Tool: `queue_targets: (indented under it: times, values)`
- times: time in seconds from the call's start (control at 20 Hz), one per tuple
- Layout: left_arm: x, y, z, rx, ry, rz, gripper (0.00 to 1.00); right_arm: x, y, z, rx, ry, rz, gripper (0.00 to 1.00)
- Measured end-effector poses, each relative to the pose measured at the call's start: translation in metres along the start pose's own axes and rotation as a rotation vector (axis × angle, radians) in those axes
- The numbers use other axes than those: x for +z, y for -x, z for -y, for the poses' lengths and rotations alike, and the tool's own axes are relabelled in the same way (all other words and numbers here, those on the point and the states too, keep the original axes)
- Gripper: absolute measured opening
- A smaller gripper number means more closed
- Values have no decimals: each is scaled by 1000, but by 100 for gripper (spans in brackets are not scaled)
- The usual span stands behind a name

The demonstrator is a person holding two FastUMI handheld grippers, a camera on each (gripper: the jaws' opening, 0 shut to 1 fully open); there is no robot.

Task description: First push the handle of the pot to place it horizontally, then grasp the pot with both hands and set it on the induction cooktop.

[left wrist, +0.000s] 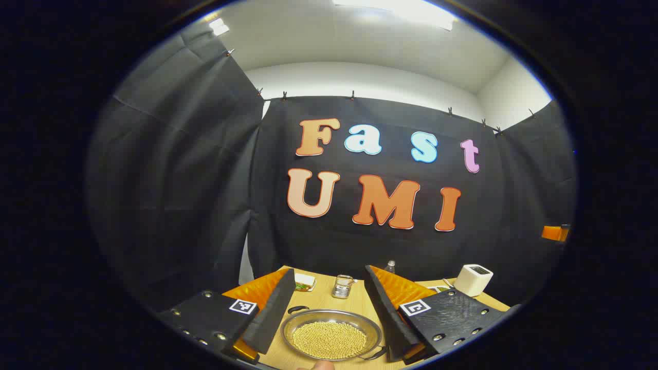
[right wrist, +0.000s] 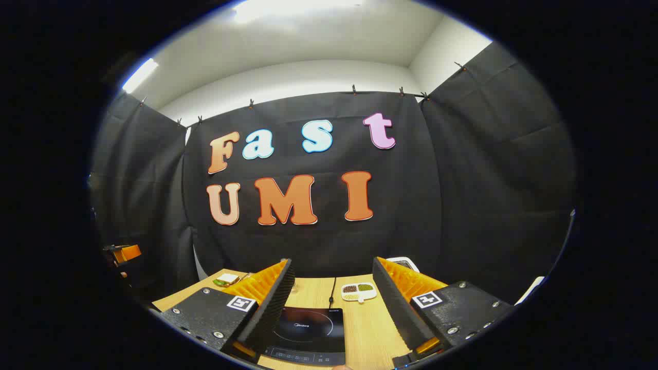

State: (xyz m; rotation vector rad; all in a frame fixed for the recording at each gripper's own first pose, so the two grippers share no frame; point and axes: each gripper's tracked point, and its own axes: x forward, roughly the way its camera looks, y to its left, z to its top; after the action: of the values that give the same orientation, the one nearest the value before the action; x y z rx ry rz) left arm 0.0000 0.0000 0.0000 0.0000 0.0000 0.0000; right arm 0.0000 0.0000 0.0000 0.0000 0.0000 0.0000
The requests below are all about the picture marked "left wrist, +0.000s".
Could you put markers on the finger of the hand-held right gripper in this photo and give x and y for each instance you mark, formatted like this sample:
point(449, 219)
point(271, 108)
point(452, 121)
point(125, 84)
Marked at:
point(554, 233)

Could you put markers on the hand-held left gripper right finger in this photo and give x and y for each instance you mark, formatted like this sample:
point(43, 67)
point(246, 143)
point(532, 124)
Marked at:
point(385, 313)

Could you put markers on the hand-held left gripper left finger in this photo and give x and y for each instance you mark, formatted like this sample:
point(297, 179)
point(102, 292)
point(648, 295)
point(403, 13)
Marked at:
point(275, 308)

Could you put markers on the stainless steel pot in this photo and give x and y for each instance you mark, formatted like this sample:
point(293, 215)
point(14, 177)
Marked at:
point(318, 315)

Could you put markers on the pile of yellow soybeans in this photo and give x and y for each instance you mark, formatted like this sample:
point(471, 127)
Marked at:
point(329, 339)

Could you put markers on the sandwich with lettuce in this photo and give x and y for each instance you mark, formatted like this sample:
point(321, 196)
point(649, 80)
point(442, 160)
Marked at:
point(304, 281)

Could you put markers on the small white plate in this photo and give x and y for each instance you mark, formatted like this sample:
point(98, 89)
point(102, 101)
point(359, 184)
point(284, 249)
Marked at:
point(311, 288)

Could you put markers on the clear plastic water bottle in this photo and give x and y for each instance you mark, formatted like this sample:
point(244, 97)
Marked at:
point(390, 267)

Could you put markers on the white divided dish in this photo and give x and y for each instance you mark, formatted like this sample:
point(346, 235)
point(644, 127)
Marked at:
point(440, 289)

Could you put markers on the white toaster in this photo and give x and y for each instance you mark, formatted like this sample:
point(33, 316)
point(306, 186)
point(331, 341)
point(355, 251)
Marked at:
point(472, 281)

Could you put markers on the black backdrop cloth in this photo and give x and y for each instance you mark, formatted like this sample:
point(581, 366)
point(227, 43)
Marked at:
point(180, 180)

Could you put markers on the ceiling light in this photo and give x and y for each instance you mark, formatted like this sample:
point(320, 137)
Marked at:
point(398, 9)
point(219, 26)

